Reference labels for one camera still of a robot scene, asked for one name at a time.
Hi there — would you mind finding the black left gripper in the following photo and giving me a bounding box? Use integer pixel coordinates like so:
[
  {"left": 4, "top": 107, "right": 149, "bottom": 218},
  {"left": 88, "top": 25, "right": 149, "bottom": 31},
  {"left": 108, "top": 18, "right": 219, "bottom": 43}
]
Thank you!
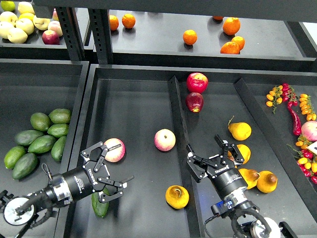
[{"left": 62, "top": 141, "right": 134, "bottom": 203}]

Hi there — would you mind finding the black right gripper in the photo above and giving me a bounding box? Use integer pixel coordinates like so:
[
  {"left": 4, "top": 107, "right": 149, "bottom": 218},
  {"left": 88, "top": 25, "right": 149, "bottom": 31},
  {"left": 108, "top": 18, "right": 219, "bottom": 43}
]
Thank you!
[{"left": 186, "top": 134, "right": 248, "bottom": 200}]

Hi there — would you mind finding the dark green avocado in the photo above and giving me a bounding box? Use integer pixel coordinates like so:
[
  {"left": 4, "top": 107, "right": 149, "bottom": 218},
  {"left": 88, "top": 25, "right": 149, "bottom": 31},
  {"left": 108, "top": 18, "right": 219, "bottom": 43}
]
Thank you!
[{"left": 91, "top": 192, "right": 109, "bottom": 218}]

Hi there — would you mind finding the yellow pear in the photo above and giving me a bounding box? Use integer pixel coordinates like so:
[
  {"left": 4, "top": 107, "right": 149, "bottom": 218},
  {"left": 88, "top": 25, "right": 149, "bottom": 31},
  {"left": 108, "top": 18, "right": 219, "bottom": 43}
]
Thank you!
[
  {"left": 237, "top": 144, "right": 251, "bottom": 164},
  {"left": 257, "top": 171, "right": 278, "bottom": 193},
  {"left": 165, "top": 185, "right": 189, "bottom": 209},
  {"left": 239, "top": 168, "right": 260, "bottom": 189},
  {"left": 227, "top": 116, "right": 252, "bottom": 141}
]

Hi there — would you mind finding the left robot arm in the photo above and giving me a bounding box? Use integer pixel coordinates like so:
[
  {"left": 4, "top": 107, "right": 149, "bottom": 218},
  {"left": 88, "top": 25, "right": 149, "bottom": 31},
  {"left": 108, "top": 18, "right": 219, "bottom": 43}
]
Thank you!
[{"left": 0, "top": 141, "right": 133, "bottom": 238}]

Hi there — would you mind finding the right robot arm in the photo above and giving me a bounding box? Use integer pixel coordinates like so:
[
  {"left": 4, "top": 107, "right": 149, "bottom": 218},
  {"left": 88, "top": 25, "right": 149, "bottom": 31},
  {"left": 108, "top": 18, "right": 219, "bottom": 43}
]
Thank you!
[{"left": 186, "top": 135, "right": 296, "bottom": 238}]

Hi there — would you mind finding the yellow pear top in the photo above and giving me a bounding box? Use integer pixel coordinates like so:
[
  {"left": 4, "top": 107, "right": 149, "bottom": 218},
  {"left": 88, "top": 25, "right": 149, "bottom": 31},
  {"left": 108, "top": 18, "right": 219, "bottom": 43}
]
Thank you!
[{"left": 227, "top": 116, "right": 252, "bottom": 141}]

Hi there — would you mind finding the green avocado right edge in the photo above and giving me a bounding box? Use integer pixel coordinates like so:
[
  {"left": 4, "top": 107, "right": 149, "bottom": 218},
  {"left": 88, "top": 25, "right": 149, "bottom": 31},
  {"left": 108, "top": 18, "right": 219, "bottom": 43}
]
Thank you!
[{"left": 51, "top": 136, "right": 67, "bottom": 162}]

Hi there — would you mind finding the green avocado middle right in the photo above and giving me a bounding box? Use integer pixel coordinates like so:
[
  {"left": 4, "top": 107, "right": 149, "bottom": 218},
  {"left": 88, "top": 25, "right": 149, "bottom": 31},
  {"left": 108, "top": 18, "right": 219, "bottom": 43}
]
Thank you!
[{"left": 47, "top": 123, "right": 69, "bottom": 138}]

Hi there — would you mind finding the green avocado centre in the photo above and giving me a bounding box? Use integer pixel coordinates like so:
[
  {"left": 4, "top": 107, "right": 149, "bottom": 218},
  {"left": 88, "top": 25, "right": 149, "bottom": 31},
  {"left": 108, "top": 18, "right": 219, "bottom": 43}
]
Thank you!
[{"left": 28, "top": 135, "right": 56, "bottom": 154}]

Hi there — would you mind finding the green avocado top right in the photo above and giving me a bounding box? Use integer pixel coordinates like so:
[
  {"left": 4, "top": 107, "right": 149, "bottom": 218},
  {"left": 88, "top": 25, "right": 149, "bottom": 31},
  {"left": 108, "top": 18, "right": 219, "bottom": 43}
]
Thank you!
[{"left": 49, "top": 109, "right": 71, "bottom": 124}]

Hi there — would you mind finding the dark avocado bottom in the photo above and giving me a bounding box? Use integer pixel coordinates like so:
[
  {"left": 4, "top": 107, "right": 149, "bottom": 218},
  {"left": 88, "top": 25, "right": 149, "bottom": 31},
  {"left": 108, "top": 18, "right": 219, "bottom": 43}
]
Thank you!
[{"left": 12, "top": 153, "right": 38, "bottom": 180}]

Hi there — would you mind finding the green avocado top left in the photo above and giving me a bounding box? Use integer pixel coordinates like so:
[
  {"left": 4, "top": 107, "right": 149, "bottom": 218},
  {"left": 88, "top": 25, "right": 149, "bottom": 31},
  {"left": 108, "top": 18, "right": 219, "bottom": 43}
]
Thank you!
[{"left": 30, "top": 112, "right": 51, "bottom": 131}]

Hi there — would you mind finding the dark avocado middle left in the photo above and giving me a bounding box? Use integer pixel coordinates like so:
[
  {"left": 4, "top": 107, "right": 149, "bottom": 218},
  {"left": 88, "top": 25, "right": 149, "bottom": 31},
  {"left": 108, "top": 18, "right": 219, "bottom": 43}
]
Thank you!
[{"left": 14, "top": 130, "right": 44, "bottom": 146}]

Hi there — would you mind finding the light green avocado left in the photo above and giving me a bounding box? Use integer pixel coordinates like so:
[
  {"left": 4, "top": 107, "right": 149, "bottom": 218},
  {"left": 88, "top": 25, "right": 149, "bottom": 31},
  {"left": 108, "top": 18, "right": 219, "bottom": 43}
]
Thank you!
[{"left": 4, "top": 146, "right": 26, "bottom": 169}]

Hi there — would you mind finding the pink apple left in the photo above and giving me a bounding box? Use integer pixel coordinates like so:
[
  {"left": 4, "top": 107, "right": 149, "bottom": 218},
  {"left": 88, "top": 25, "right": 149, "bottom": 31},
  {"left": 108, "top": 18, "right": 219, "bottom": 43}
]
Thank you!
[{"left": 104, "top": 138, "right": 125, "bottom": 163}]

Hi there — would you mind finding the pink apple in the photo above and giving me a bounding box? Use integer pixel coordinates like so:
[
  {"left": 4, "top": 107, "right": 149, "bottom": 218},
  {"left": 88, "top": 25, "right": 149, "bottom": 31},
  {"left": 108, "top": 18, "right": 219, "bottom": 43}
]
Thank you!
[
  {"left": 154, "top": 128, "right": 176, "bottom": 152},
  {"left": 104, "top": 138, "right": 125, "bottom": 163}
]

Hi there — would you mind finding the pink apple centre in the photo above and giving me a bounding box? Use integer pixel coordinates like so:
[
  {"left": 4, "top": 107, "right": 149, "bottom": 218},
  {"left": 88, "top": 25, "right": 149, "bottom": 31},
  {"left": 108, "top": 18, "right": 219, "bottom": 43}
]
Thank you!
[{"left": 154, "top": 128, "right": 176, "bottom": 152}]

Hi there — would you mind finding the dark red apple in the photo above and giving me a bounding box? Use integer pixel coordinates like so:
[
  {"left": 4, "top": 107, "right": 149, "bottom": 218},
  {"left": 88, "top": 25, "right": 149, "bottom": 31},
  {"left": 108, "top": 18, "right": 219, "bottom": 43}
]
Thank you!
[{"left": 185, "top": 92, "right": 204, "bottom": 113}]

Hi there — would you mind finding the black divided centre tray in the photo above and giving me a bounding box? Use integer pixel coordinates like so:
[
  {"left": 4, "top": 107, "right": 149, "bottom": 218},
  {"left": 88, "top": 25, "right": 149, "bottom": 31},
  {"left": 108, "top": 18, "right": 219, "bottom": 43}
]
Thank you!
[{"left": 64, "top": 65, "right": 317, "bottom": 238}]

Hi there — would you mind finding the bright red apple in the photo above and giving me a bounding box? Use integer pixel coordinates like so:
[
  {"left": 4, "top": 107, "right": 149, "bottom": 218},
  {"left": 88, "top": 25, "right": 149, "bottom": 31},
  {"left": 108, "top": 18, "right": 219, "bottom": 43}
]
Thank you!
[{"left": 186, "top": 72, "right": 209, "bottom": 94}]

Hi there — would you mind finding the orange cherry tomato vine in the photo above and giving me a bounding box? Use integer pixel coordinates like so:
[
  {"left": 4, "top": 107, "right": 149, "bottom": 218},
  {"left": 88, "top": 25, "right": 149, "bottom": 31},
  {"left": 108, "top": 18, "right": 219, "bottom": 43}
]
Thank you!
[{"left": 265, "top": 85, "right": 283, "bottom": 114}]

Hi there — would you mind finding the red chili pepper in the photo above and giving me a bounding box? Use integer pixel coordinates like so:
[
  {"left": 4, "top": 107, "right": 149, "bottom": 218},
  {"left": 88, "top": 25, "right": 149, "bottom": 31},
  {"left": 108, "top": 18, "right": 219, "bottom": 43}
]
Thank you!
[{"left": 287, "top": 102, "right": 302, "bottom": 136}]

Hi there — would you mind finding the mixed cherry tomato bunch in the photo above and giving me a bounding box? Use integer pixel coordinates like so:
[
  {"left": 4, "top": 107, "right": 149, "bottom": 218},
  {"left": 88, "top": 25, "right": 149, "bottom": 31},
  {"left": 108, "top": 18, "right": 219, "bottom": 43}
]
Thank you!
[{"left": 287, "top": 134, "right": 317, "bottom": 185}]

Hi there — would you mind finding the white price tag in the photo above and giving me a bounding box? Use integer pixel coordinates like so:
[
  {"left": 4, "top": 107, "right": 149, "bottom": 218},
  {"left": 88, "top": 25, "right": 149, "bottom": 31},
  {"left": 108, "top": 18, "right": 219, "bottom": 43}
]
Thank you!
[{"left": 307, "top": 141, "right": 317, "bottom": 155}]

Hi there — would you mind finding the pink apple right edge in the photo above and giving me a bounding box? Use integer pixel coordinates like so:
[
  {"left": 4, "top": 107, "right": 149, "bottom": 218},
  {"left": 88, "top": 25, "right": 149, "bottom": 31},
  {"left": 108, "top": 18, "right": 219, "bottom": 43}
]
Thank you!
[{"left": 301, "top": 121, "right": 317, "bottom": 142}]

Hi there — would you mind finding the red cherry tomato vine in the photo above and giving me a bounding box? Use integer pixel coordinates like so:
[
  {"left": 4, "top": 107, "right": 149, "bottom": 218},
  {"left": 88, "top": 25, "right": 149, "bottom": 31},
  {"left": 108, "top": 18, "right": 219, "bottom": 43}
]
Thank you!
[{"left": 282, "top": 83, "right": 298, "bottom": 108}]

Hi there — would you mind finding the orange tomato vine right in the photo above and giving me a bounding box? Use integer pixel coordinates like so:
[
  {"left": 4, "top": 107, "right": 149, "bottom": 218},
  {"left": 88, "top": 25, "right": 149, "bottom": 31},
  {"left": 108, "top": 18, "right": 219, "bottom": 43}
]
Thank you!
[{"left": 299, "top": 94, "right": 317, "bottom": 121}]

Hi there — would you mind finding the black left tray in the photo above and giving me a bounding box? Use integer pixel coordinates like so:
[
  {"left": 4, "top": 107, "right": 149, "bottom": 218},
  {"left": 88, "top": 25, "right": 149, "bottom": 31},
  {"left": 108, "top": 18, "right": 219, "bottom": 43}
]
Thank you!
[{"left": 0, "top": 59, "right": 89, "bottom": 238}]

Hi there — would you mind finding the orange front right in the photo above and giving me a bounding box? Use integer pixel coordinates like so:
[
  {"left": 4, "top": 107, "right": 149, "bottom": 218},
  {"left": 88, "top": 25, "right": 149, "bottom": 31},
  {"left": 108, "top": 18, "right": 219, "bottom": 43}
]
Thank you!
[{"left": 220, "top": 42, "right": 240, "bottom": 54}]

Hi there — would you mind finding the orange small right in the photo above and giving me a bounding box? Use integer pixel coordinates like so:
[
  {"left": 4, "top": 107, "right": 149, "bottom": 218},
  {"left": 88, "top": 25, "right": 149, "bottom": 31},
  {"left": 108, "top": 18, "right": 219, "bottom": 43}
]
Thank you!
[{"left": 231, "top": 36, "right": 245, "bottom": 51}]

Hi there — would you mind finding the orange centre shelf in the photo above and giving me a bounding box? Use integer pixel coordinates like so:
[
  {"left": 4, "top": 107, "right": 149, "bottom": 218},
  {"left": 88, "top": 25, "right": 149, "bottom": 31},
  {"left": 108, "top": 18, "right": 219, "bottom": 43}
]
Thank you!
[{"left": 183, "top": 29, "right": 198, "bottom": 46}]

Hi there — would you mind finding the large orange right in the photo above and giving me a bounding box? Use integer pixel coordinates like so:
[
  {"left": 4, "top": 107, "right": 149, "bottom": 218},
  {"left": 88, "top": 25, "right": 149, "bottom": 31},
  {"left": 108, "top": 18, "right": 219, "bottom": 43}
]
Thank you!
[{"left": 222, "top": 17, "right": 241, "bottom": 36}]

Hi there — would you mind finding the red apple on shelf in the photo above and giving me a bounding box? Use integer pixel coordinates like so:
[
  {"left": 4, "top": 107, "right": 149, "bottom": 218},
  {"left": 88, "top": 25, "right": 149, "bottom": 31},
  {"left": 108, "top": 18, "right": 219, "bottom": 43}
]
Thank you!
[{"left": 42, "top": 30, "right": 60, "bottom": 45}]

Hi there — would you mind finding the black left shelf post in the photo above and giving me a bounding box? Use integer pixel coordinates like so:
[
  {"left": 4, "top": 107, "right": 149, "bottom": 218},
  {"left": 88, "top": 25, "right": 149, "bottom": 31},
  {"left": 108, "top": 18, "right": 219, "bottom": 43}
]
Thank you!
[{"left": 55, "top": 7, "right": 86, "bottom": 61}]

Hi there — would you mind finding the black shelf upright post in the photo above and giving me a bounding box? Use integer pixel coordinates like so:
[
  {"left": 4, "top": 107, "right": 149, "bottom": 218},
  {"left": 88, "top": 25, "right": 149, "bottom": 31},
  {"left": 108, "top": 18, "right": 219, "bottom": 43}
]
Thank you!
[{"left": 88, "top": 8, "right": 113, "bottom": 64}]

